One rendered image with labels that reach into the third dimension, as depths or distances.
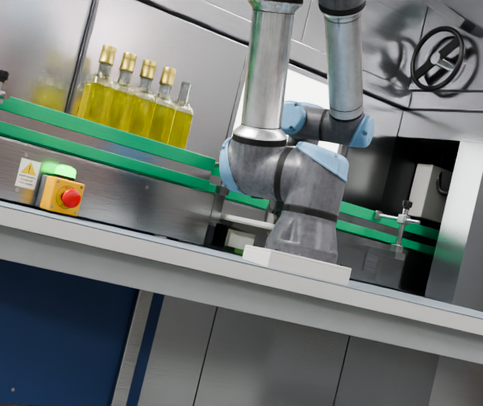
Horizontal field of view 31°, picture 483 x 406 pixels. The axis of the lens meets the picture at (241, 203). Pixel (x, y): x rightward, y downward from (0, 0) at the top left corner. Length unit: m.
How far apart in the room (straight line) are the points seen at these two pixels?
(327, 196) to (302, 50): 0.93
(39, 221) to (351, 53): 0.72
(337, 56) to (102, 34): 0.68
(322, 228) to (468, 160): 1.03
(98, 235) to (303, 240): 0.41
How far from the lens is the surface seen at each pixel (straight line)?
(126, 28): 2.30
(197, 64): 2.40
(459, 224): 2.69
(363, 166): 2.84
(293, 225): 1.77
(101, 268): 1.67
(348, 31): 1.81
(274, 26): 1.79
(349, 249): 2.55
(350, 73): 1.87
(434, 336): 1.90
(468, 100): 2.79
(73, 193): 1.82
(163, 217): 2.05
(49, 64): 2.23
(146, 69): 2.17
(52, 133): 1.93
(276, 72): 1.80
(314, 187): 1.77
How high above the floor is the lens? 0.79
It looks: 2 degrees up
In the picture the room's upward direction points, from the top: 14 degrees clockwise
